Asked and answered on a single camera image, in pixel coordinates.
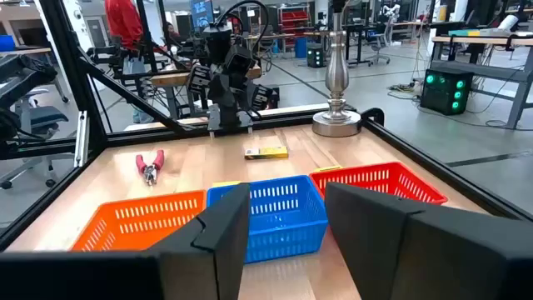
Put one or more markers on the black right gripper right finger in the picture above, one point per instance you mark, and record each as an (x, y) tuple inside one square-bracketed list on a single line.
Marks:
[(395, 250)]

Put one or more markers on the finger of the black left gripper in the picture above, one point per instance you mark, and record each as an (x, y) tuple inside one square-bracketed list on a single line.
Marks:
[(245, 118), (213, 118)]

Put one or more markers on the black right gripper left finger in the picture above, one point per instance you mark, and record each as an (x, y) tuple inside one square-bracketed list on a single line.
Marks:
[(195, 250)]

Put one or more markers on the yellow crayon box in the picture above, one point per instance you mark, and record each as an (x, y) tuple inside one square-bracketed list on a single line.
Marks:
[(268, 152)]

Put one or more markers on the yellow eraser block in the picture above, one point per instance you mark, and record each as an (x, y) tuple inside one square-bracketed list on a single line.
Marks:
[(327, 168), (227, 183)]

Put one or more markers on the orange plastic basket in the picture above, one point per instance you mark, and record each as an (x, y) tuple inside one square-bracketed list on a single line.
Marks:
[(141, 233)]

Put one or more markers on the wooden desk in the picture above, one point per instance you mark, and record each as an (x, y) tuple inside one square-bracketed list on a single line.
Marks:
[(170, 79)]

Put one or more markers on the red plastic basket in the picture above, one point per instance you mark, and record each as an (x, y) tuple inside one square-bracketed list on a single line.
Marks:
[(375, 168)]

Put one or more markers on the person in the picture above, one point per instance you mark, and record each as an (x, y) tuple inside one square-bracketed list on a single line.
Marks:
[(171, 33), (123, 21)]

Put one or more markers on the blue bin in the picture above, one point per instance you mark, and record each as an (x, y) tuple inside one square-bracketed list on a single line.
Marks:
[(300, 48)]

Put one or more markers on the blue plastic basket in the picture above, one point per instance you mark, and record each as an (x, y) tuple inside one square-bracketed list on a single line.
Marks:
[(287, 237)]

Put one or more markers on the black computer tower green lights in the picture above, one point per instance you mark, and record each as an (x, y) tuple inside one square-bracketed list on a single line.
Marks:
[(315, 56), (445, 91)]

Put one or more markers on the computer monitor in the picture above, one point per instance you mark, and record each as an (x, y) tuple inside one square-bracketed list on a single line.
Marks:
[(202, 12)]

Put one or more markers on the silver table lamp white shade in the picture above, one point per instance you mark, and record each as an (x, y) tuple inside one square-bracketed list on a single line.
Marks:
[(336, 75)]

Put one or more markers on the red shelf rack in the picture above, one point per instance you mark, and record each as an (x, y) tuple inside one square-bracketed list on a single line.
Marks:
[(294, 18)]

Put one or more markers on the grey office chair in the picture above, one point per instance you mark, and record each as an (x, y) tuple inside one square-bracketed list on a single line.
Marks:
[(46, 116)]

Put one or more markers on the wooden workbench black legs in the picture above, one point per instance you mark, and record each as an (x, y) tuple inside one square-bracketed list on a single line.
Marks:
[(479, 40)]

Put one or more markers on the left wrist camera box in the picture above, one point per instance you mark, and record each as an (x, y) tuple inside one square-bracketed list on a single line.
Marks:
[(239, 60)]

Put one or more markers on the silver frame bracket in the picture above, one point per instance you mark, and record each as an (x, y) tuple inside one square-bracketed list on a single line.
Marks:
[(81, 137)]

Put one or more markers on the black aluminium table frame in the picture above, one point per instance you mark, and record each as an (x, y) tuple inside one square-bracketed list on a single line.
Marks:
[(79, 83)]

